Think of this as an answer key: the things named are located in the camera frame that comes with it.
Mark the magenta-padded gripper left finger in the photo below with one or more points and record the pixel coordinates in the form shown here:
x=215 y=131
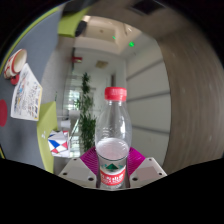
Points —
x=78 y=171

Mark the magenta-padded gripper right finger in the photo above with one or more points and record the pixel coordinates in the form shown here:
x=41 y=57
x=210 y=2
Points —
x=146 y=171

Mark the clear red-capped water bottle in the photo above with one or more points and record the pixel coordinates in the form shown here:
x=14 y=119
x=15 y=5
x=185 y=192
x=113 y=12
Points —
x=113 y=133

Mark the group of potted green plants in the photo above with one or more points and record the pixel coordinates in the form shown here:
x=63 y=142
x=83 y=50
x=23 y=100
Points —
x=87 y=126

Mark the large green low table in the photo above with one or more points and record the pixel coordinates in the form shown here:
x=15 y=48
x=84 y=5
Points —
x=48 y=120

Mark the open illustrated magazine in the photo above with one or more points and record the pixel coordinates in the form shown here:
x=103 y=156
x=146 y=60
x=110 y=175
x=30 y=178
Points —
x=26 y=95

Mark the flat round red coaster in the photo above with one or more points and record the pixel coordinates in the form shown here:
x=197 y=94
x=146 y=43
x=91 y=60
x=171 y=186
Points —
x=2 y=113

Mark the red fire extinguisher cabinet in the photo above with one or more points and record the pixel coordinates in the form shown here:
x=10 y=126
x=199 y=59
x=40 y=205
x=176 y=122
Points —
x=77 y=60

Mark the red and white mug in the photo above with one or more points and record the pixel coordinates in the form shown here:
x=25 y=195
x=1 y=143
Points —
x=13 y=65

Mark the green exit sign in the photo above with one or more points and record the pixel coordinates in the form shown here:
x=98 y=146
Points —
x=114 y=37
x=131 y=43

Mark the black bag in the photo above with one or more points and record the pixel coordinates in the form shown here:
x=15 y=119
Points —
x=81 y=28

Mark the green cube seat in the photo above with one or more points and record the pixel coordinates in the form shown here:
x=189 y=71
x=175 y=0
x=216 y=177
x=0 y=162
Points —
x=68 y=25

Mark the gold wall plaque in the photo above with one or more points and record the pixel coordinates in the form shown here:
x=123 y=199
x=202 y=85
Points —
x=101 y=64

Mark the black wall monitor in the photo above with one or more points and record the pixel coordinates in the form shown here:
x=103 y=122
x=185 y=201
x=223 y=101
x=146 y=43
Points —
x=146 y=6

